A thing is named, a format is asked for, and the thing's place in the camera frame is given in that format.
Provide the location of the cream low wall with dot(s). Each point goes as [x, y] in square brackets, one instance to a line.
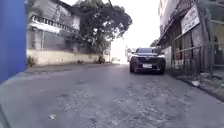
[63, 57]

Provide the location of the rubble-strewn roadside strip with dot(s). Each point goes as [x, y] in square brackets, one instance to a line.
[206, 85]

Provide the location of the black car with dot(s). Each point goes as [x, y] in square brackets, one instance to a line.
[147, 60]

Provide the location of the grey asphalt road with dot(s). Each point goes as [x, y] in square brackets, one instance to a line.
[106, 96]

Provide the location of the blue wall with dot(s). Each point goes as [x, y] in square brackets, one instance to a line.
[12, 36]

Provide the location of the large dark tree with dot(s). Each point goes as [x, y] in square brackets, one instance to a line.
[100, 25]

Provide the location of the white signboard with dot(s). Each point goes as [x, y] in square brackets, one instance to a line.
[190, 19]

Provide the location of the building with metal fence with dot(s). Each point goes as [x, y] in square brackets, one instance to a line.
[193, 36]

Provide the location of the old house with balcony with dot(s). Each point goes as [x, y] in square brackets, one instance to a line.
[53, 26]

